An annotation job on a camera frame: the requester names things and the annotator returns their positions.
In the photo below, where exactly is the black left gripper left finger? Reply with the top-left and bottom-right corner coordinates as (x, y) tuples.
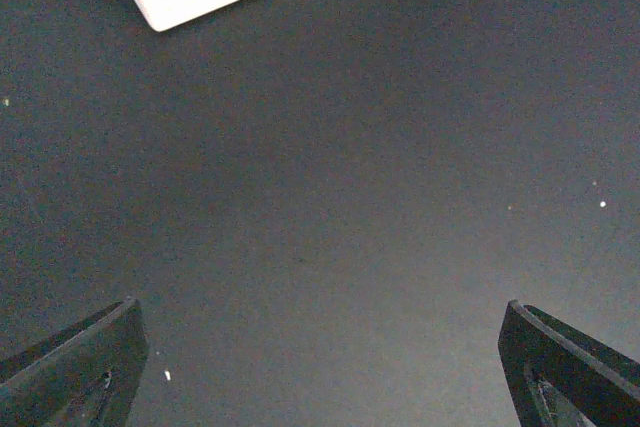
(1, 298), (149, 426)

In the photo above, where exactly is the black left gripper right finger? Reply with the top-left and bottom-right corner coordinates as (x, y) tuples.
(498, 300), (639, 426)

